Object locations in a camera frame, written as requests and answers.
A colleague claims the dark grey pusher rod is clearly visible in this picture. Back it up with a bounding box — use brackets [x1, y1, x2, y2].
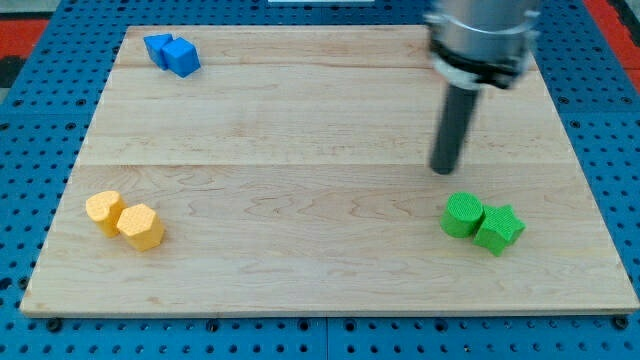
[429, 84, 480, 175]

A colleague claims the green circle block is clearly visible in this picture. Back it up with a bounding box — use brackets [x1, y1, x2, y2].
[440, 192, 484, 238]

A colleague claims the green star block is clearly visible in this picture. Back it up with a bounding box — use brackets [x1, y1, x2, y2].
[472, 205, 526, 257]

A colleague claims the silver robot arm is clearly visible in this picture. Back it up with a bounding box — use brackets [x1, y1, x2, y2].
[424, 0, 541, 175]

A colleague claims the wooden board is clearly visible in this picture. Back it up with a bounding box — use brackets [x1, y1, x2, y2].
[21, 26, 639, 318]

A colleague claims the blue cube block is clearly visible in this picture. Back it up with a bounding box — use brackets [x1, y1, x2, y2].
[161, 37, 201, 78]

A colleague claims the blue triangle block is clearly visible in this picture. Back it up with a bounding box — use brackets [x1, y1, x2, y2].
[143, 33, 173, 70]

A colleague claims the yellow hexagon block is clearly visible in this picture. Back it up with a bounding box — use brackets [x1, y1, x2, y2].
[116, 204, 165, 252]

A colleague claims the yellow heart block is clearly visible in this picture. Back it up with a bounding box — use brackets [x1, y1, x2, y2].
[85, 190, 126, 238]

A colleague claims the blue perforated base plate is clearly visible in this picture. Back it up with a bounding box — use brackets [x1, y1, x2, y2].
[1, 1, 639, 359]

